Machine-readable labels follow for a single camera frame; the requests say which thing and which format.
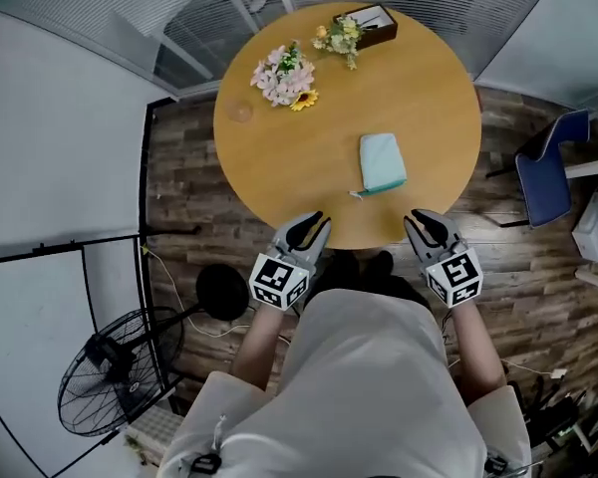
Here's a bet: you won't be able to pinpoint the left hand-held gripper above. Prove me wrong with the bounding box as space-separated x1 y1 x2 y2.
248 210 333 311

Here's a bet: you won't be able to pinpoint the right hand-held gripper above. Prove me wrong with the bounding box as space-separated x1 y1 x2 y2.
403 208 484 310

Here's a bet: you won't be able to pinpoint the light teal zippered pouch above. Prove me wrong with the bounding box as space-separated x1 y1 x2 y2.
347 131 410 202

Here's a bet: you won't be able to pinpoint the person's left forearm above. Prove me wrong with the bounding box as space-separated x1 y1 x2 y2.
230 302 286 393

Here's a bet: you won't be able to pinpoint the person's right forearm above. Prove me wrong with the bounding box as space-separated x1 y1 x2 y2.
448 300 509 408

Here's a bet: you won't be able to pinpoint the person's black trousers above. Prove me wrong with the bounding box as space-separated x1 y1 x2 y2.
322 249 433 313

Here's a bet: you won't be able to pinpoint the blue chair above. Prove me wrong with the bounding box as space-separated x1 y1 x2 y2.
485 108 592 230

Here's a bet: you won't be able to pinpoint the clear glass cup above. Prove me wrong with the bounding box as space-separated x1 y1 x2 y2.
224 98 255 124

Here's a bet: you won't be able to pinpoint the pink flowers with sunflower vase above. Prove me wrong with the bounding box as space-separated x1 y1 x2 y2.
249 41 321 114

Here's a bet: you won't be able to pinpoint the person's white shirt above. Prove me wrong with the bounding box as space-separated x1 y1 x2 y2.
156 286 535 478

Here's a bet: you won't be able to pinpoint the white box under desk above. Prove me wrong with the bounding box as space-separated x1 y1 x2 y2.
571 190 598 264

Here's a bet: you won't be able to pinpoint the yellow and white flower bunch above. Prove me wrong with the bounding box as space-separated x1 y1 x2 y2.
311 13 366 72

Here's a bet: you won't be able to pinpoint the dark brown wooden box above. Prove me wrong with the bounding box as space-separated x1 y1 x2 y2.
332 3 400 52

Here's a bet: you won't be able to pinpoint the black office chair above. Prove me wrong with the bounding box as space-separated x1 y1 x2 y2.
502 359 598 470

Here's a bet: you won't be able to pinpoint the black floor fan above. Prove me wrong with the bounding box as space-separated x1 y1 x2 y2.
57 263 251 437

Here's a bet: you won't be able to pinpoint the checked fabric box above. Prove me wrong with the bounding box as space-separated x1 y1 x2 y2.
124 407 186 468

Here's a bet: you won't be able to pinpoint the white table behind glass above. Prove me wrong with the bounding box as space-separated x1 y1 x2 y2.
113 0 276 85

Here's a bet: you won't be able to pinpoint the small green plant sprig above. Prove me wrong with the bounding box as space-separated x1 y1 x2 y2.
123 432 150 466

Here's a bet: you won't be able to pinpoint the white floor cable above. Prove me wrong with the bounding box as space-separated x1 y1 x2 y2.
140 245 254 339

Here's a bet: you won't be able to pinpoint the black metal frame stand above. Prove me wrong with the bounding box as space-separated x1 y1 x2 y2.
0 98 205 472

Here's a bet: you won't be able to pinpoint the black strap buckle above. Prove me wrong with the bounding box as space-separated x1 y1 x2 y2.
483 454 509 476
188 453 223 476

